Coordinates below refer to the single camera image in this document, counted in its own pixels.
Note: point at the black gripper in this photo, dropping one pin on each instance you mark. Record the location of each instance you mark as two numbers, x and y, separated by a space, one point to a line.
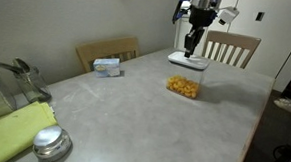
202 16

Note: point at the white container lid with knob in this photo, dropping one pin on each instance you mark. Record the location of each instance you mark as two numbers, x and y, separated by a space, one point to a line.
191 61

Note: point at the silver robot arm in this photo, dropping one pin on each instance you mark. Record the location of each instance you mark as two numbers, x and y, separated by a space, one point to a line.
206 0

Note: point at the clear plastic storage container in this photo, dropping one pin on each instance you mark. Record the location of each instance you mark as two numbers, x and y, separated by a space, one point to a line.
186 73

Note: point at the wooden chair with slatted backrest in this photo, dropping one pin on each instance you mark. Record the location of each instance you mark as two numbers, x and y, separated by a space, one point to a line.
233 39

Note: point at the orange snack pieces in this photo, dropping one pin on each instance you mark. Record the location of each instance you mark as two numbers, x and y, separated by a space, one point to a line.
183 87

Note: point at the wooden chair with low backrest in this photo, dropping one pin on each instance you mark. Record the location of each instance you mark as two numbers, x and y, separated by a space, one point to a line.
103 48

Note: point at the light blue cardboard box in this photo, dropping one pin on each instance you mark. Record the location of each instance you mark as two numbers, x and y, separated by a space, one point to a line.
106 67

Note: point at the white shoe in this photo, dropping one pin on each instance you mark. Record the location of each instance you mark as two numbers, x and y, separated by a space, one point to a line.
289 106

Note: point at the glass utensil jar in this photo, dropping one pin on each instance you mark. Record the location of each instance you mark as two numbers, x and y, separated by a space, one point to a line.
32 85

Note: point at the metal spoon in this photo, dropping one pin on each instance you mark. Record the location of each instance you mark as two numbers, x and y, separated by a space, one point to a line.
21 64

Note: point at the round silver tin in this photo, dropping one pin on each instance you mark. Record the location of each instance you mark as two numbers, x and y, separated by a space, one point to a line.
51 142

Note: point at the yellow-green cloth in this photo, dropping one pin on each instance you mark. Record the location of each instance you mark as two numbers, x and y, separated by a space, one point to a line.
9 130

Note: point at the black wall switch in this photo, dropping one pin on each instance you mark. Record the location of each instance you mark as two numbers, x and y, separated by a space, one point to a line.
259 16

